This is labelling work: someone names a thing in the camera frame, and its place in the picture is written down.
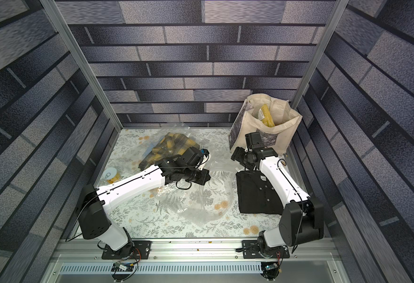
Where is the yellow black plaid shirt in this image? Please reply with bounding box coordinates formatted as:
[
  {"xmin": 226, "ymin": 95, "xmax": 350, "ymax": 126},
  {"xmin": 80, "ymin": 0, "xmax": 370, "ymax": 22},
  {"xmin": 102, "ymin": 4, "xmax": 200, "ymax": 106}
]
[{"xmin": 138, "ymin": 132, "xmax": 200, "ymax": 171}]

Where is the clear plastic vacuum bag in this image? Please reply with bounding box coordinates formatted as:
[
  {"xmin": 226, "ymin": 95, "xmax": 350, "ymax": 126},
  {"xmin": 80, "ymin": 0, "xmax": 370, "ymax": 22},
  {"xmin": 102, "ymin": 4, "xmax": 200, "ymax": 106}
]
[{"xmin": 123, "ymin": 127, "xmax": 238, "ymax": 226}]

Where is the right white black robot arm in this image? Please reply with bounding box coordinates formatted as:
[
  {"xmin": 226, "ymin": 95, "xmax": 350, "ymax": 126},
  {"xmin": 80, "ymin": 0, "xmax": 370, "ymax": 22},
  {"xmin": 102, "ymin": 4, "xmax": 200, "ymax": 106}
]
[{"xmin": 231, "ymin": 132, "xmax": 324, "ymax": 258}]

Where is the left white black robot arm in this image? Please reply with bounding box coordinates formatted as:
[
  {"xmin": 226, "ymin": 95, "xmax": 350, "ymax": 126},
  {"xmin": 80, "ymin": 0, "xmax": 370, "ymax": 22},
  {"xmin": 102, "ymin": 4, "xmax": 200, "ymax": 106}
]
[{"xmin": 77, "ymin": 147, "xmax": 211, "ymax": 251}]

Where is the beige canvas tote bag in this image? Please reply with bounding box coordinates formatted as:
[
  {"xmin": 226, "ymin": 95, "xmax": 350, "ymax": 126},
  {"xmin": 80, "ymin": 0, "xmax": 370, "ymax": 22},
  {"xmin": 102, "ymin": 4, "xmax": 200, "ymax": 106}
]
[{"xmin": 228, "ymin": 94, "xmax": 303, "ymax": 154}]

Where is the yellow item in tote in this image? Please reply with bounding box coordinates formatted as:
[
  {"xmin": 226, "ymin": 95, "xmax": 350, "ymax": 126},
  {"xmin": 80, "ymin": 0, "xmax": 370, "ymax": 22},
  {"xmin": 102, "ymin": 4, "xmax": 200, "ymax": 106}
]
[{"xmin": 258, "ymin": 104, "xmax": 275, "ymax": 127}]

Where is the white round tape roll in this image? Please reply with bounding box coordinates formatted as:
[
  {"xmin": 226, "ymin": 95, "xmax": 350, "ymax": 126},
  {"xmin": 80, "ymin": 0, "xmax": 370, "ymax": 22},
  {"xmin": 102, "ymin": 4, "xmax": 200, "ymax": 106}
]
[{"xmin": 102, "ymin": 167, "xmax": 120, "ymax": 184}]

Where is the right small circuit board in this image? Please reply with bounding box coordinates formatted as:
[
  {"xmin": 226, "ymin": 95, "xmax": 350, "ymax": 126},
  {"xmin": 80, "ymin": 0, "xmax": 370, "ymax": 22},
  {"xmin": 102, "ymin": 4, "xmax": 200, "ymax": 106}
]
[{"xmin": 261, "ymin": 262, "xmax": 280, "ymax": 281}]

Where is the small circuit board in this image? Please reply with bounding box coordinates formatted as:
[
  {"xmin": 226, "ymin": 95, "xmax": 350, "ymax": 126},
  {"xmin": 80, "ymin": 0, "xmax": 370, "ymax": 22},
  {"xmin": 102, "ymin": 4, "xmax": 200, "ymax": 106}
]
[
  {"xmin": 261, "ymin": 262, "xmax": 280, "ymax": 281},
  {"xmin": 111, "ymin": 262, "xmax": 134, "ymax": 274}
]

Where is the left small circuit board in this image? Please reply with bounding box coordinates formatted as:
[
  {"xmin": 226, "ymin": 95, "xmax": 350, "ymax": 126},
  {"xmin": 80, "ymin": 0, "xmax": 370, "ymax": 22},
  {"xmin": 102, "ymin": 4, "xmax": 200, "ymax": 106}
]
[{"xmin": 111, "ymin": 262, "xmax": 134, "ymax": 274}]

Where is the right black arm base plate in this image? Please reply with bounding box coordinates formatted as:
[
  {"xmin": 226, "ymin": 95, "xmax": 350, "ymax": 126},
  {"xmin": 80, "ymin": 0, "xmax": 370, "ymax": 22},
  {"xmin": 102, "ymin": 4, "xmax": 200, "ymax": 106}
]
[{"xmin": 239, "ymin": 239, "xmax": 290, "ymax": 259}]

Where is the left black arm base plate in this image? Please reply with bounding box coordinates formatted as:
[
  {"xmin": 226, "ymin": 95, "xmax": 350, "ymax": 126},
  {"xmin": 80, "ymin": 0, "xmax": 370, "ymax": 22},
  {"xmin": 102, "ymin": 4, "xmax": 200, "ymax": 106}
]
[{"xmin": 101, "ymin": 240, "xmax": 152, "ymax": 260}]

